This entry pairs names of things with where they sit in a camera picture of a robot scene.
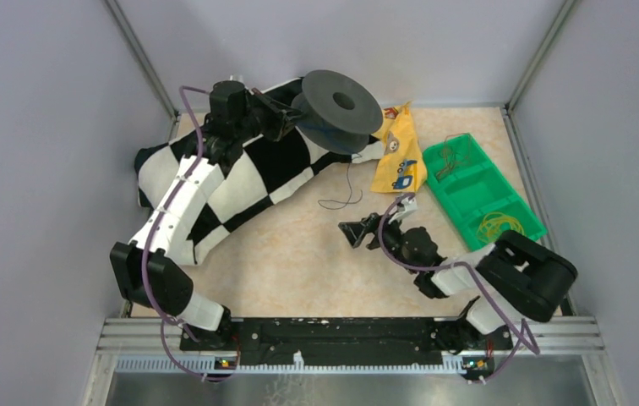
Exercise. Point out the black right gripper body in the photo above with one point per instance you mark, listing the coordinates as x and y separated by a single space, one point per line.
393 238

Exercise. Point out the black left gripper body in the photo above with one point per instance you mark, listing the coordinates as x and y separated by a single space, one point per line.
268 123

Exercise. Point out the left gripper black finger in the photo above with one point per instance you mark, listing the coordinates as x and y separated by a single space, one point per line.
278 109
283 127

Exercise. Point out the grey plastic cable spool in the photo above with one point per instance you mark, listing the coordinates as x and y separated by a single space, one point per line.
336 112

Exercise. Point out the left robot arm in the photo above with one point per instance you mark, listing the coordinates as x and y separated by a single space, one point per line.
144 268

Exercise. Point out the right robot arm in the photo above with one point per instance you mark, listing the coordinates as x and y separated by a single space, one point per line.
517 278

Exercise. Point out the black white checkered pillow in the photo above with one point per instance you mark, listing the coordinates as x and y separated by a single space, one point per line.
266 174

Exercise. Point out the yellow cartoon print cloth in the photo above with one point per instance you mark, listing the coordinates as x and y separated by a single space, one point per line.
401 168

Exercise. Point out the green three-compartment plastic bin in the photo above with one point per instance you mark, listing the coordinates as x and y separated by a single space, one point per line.
474 193

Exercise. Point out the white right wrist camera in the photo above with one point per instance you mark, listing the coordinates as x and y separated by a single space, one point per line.
405 206

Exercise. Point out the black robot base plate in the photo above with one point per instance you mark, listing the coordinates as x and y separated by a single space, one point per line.
384 341

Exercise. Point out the aluminium front rail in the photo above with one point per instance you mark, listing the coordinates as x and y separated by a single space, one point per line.
146 344

